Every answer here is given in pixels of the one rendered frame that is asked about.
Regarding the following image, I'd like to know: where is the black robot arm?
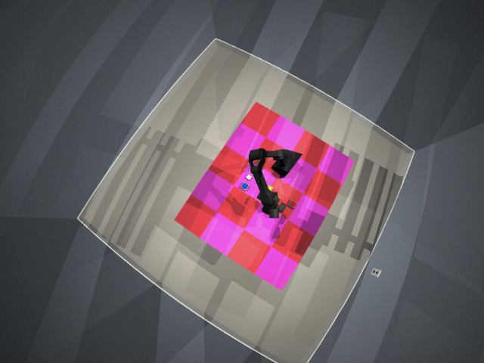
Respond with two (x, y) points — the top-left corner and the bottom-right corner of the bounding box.
(248, 147), (293, 218)

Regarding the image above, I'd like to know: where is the blue button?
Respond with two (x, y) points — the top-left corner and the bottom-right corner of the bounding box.
(240, 181), (250, 191)

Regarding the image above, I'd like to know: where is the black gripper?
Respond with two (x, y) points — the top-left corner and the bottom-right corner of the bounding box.
(257, 192), (286, 213)

